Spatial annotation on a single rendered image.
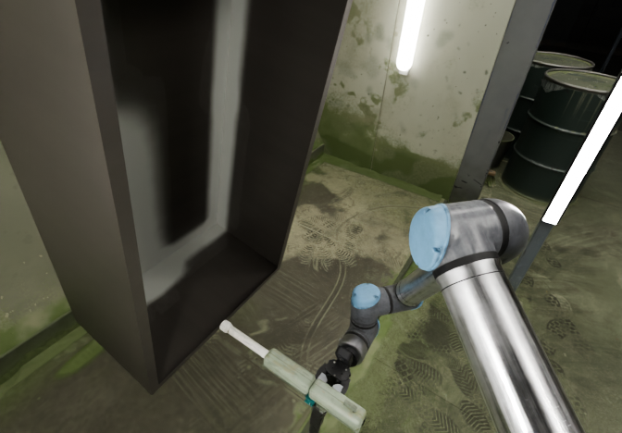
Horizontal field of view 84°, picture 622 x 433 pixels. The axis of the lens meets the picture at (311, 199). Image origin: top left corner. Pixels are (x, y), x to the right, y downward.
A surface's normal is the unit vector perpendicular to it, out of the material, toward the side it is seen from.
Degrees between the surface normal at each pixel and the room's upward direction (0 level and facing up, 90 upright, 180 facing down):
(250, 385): 0
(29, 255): 57
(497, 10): 90
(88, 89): 90
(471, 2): 90
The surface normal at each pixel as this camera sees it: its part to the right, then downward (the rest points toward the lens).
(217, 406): 0.05, -0.82
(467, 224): 0.15, -0.51
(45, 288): 0.73, -0.15
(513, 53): -0.55, 0.46
